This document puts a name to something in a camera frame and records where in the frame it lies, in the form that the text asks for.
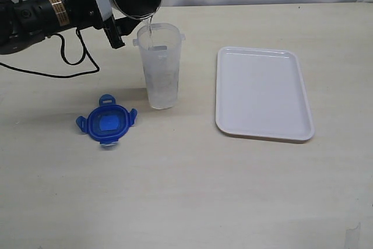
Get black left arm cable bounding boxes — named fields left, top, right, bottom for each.
left=0, top=0, right=100, bottom=79

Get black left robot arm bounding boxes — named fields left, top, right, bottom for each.
left=1, top=0, right=140, bottom=55

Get white rectangular tray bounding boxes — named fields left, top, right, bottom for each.
left=215, top=47, right=315, bottom=143

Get blue plastic snap lid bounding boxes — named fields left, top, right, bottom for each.
left=75, top=94, right=138, bottom=149

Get clear plastic tall container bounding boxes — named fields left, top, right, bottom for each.
left=133, top=23, right=185, bottom=110

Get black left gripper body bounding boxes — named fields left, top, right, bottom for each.
left=67, top=0, right=96, bottom=29

